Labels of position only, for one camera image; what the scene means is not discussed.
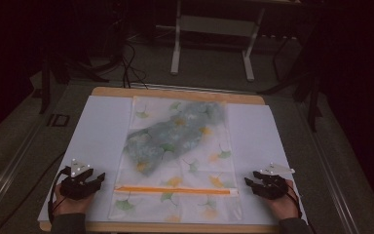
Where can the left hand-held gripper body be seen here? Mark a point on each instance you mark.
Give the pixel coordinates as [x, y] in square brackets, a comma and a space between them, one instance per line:
[78, 187]

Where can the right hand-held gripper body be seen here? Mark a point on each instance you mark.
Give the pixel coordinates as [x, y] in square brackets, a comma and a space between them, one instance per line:
[274, 188]

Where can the translucent leaf-print zipper bag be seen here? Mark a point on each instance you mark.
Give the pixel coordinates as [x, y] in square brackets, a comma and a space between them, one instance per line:
[201, 169]

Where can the person's left hand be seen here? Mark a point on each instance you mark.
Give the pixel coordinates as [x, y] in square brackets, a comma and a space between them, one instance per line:
[71, 206]

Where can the person's right hand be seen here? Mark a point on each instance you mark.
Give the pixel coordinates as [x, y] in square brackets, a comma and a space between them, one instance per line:
[285, 206]

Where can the white table mat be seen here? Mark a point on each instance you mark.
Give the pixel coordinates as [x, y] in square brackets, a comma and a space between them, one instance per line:
[100, 136]

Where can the blue-green cloth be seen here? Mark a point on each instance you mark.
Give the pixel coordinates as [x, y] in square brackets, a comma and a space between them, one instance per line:
[172, 136]

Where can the black metal stand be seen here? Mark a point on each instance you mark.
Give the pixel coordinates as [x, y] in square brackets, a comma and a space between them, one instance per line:
[311, 97]
[45, 84]

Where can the metal floor rail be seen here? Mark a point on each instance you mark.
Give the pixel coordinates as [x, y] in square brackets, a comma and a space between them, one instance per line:
[9, 175]
[334, 182]

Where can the black floor bracket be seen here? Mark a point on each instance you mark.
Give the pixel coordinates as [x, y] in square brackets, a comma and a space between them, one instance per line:
[58, 120]

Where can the white metal desk frame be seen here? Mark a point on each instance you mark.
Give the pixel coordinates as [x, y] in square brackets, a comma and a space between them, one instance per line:
[176, 48]

